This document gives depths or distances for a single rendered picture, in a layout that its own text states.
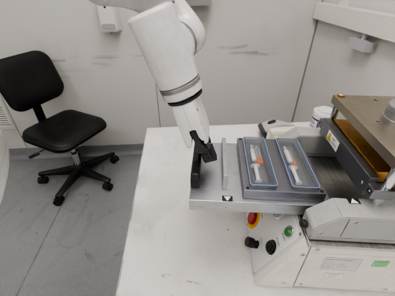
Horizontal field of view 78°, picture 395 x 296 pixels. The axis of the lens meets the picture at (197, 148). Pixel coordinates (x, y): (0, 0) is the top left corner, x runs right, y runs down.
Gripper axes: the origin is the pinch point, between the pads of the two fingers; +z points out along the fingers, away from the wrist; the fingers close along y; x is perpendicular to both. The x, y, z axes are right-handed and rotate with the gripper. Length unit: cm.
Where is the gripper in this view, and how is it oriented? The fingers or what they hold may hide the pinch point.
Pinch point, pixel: (208, 153)
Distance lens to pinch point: 57.7
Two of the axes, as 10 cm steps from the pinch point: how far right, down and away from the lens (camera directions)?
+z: 3.4, 7.8, 5.2
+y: -0.6, 5.7, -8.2
